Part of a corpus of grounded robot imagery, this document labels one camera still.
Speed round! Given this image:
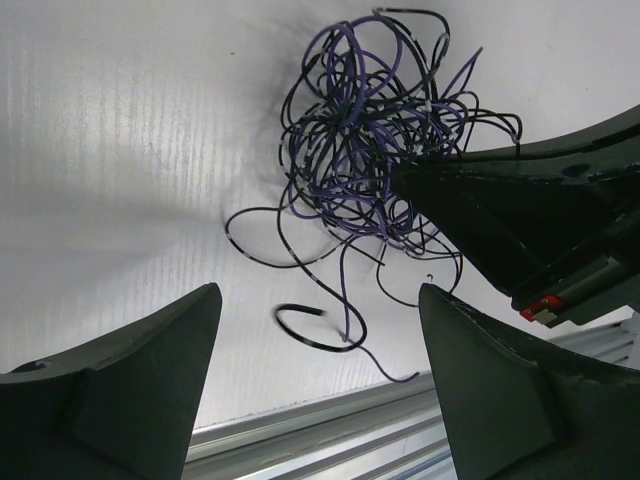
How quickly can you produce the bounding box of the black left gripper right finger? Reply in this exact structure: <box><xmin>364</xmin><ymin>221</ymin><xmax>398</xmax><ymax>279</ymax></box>
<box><xmin>419</xmin><ymin>284</ymin><xmax>639</xmax><ymax>479</ymax></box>

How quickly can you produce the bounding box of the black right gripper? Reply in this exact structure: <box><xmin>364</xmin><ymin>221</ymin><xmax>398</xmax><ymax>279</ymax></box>
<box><xmin>393</xmin><ymin>106</ymin><xmax>639</xmax><ymax>323</ymax></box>

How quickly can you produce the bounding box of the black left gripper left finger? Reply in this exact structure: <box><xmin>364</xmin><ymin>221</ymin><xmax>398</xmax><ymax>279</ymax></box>
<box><xmin>1</xmin><ymin>283</ymin><xmax>222</xmax><ymax>479</ymax></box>

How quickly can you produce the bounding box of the black purple cable bundle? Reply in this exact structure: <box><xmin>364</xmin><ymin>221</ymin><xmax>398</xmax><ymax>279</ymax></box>
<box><xmin>225</xmin><ymin>7</ymin><xmax>524</xmax><ymax>384</ymax></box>

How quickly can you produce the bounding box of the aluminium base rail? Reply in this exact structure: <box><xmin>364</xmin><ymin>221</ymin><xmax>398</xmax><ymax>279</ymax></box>
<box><xmin>184</xmin><ymin>304</ymin><xmax>640</xmax><ymax>480</ymax></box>

